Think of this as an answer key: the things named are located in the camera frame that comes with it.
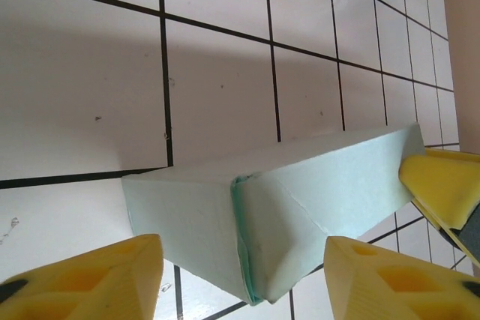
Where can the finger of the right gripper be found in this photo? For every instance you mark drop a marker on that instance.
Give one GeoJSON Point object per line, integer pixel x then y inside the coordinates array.
{"type": "Point", "coordinates": [442, 185]}

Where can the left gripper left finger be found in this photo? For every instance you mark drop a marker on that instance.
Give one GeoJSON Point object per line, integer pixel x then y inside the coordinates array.
{"type": "Point", "coordinates": [93, 286]}

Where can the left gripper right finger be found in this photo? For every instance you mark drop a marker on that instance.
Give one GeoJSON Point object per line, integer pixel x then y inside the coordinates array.
{"type": "Point", "coordinates": [393, 286]}

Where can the light blue cloth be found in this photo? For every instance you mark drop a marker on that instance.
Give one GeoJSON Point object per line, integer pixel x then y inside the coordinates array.
{"type": "Point", "coordinates": [318, 185]}

